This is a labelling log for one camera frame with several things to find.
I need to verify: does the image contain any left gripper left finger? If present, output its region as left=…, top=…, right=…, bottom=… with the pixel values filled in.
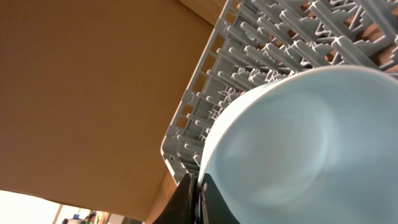
left=153, top=173, right=197, bottom=224

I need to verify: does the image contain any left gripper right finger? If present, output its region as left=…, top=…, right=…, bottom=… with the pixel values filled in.
left=200, top=174, right=239, bottom=224

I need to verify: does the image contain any light blue bowl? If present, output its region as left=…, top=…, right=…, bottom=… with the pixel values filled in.
left=198, top=65, right=397, bottom=223

